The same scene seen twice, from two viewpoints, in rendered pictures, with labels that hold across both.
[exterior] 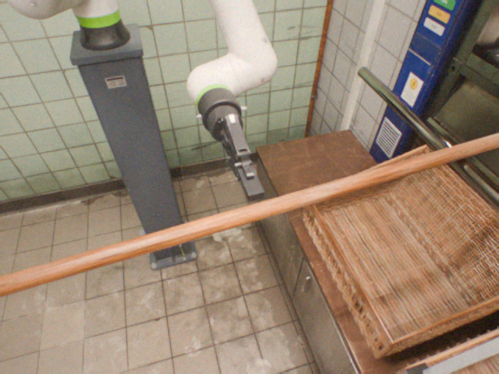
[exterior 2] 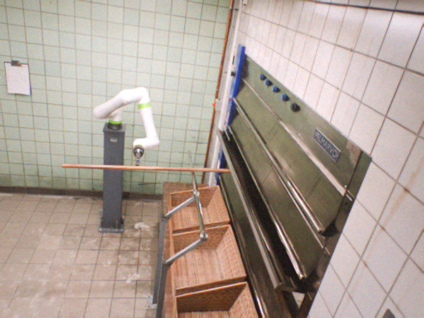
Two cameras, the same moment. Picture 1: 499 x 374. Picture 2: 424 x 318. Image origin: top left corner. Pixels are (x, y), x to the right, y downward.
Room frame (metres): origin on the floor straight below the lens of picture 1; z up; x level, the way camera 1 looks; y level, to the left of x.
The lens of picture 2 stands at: (-1.91, -0.76, 2.51)
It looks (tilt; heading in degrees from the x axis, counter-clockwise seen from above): 26 degrees down; 4
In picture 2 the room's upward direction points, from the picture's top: 10 degrees clockwise
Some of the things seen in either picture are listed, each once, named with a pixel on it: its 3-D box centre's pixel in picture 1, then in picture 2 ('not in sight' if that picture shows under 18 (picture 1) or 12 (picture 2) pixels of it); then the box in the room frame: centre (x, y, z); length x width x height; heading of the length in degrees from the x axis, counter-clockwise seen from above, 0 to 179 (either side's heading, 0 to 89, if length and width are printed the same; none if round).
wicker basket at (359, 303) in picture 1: (404, 240); (196, 212); (0.59, -0.53, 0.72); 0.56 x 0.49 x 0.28; 17
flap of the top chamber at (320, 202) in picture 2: not in sight; (270, 130); (0.11, -0.95, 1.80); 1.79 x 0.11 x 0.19; 16
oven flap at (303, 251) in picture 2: not in sight; (261, 166); (0.11, -0.95, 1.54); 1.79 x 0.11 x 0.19; 16
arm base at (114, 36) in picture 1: (103, 22); (115, 122); (1.06, 0.45, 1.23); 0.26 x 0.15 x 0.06; 17
